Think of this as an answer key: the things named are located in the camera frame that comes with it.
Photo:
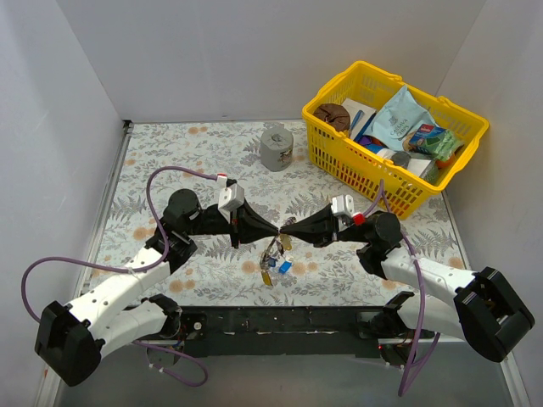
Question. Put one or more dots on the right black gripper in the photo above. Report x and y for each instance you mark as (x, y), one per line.
(333, 228)

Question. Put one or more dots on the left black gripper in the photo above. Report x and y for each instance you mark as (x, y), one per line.
(234, 225)

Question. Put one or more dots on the silver keyring with keys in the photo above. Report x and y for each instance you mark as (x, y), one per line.
(274, 256)

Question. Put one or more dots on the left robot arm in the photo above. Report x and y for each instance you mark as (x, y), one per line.
(72, 338)

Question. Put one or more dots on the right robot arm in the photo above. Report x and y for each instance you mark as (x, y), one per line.
(480, 308)

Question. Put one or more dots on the blue key tag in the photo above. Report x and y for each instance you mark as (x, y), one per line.
(285, 267)

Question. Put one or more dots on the yellow plastic basket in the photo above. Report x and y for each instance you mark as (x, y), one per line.
(361, 169)

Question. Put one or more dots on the grey toilet paper roll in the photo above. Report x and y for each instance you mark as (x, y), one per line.
(276, 148)

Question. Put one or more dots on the grey lid can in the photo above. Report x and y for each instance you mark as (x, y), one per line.
(401, 159)

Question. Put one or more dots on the brown round item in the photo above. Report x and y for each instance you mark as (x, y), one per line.
(335, 115)

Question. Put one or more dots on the white box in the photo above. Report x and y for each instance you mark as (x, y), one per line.
(360, 115)

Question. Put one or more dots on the orange fruit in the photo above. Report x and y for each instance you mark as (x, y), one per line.
(442, 164)

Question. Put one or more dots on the light blue chips bag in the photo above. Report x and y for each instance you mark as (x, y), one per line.
(399, 117)

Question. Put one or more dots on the green sponge pack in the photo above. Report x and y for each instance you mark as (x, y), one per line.
(436, 142)

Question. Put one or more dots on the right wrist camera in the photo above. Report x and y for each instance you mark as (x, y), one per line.
(343, 206)

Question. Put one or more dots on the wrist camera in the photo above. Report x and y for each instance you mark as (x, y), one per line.
(343, 206)
(231, 198)

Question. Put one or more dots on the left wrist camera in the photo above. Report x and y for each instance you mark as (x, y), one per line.
(231, 198)

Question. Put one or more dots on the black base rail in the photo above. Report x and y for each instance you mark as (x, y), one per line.
(280, 330)

